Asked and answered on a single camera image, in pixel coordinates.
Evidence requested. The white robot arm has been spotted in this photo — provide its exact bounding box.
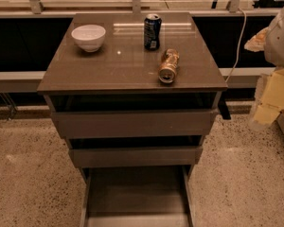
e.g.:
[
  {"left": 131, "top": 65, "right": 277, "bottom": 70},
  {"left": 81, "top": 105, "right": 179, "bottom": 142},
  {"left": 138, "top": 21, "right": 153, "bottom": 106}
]
[{"left": 244, "top": 7, "right": 284, "bottom": 131}]

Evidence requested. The top drawer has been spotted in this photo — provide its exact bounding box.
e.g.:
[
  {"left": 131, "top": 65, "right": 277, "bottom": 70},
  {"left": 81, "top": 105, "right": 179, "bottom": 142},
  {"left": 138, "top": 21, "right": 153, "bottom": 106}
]
[{"left": 51, "top": 110, "right": 218, "bottom": 139}]

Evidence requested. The orange soda can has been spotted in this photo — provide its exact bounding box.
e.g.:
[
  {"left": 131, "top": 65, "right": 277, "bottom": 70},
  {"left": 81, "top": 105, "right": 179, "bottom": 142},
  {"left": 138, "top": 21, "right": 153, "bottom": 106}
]
[{"left": 158, "top": 48, "right": 180, "bottom": 83}]

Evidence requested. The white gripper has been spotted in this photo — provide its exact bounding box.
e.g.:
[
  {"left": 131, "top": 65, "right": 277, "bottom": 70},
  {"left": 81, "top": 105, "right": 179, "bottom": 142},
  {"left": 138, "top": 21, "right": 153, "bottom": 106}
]
[{"left": 244, "top": 27, "right": 284, "bottom": 126}]

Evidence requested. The dark blue soda can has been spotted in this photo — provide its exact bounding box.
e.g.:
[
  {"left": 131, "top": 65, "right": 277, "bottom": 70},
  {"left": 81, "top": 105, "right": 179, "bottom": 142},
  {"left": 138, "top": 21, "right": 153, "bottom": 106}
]
[{"left": 144, "top": 13, "right": 162, "bottom": 50}]

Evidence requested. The white power cable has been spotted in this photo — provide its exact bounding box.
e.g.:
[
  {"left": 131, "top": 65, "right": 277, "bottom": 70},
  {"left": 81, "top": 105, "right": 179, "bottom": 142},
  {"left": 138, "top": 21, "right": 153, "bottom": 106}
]
[{"left": 224, "top": 8, "right": 247, "bottom": 83}]

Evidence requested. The open bottom drawer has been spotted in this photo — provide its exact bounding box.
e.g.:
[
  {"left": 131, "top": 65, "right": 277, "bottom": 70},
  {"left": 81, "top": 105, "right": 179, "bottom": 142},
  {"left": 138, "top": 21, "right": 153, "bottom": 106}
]
[{"left": 80, "top": 166, "right": 194, "bottom": 227}]

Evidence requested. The middle drawer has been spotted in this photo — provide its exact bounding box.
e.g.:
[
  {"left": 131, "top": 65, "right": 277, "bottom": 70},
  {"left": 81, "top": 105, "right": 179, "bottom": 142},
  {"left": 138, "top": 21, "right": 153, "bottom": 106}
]
[{"left": 69, "top": 146, "right": 203, "bottom": 168}]

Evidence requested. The white ceramic bowl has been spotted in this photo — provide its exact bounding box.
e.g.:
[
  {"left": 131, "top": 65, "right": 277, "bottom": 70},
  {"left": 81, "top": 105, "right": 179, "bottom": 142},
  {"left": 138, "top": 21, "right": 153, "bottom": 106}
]
[{"left": 71, "top": 25, "right": 106, "bottom": 52}]

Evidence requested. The brown drawer cabinet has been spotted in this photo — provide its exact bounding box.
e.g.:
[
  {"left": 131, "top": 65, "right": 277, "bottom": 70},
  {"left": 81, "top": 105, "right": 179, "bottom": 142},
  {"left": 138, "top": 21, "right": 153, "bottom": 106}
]
[{"left": 36, "top": 11, "right": 229, "bottom": 227}]

